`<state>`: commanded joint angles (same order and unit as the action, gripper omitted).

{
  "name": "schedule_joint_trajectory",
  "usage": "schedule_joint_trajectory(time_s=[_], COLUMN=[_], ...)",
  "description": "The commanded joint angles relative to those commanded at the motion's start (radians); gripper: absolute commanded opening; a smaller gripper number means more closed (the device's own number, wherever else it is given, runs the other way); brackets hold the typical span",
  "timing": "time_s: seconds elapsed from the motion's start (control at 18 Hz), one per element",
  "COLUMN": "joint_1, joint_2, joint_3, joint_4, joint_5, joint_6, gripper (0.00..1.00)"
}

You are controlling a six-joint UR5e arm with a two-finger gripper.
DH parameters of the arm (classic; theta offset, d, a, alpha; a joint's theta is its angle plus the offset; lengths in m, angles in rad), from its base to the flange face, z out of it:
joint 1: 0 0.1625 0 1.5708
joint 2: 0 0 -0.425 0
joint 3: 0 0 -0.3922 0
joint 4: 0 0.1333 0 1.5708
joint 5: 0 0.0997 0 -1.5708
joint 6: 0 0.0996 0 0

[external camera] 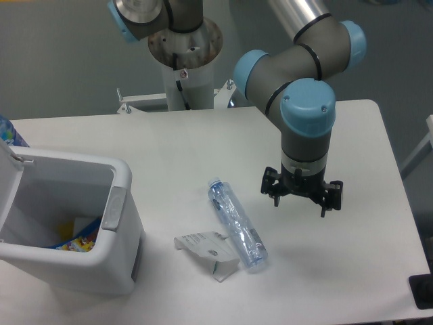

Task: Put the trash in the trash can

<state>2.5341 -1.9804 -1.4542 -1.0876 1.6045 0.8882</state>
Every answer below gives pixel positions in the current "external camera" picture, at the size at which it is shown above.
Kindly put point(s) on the white paper carton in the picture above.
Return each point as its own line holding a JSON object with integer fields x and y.
{"x": 210, "y": 249}

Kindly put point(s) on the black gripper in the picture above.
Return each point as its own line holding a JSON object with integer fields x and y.
{"x": 327, "y": 195}

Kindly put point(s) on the black device at table edge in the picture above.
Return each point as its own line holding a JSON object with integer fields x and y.
{"x": 421, "y": 288}

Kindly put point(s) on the white frame at right edge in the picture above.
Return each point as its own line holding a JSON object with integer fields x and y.
{"x": 419, "y": 153}

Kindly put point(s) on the yellow trash piece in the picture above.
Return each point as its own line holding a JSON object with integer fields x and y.
{"x": 66, "y": 231}

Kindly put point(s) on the white plastic trash can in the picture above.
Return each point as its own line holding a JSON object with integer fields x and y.
{"x": 40, "y": 189}

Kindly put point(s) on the colourful snack wrapper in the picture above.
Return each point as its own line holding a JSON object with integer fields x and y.
{"x": 80, "y": 244}

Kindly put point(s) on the clear crushed plastic bottle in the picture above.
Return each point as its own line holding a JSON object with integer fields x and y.
{"x": 242, "y": 233}

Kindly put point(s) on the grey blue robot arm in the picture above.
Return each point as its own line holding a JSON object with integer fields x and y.
{"x": 288, "y": 88}

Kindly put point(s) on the blue patterned bottle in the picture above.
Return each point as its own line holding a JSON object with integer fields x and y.
{"x": 10, "y": 135}

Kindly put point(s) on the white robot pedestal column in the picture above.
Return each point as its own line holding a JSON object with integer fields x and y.
{"x": 188, "y": 59}

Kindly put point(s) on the white pedestal base frame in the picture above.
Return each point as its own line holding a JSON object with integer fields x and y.
{"x": 224, "y": 97}

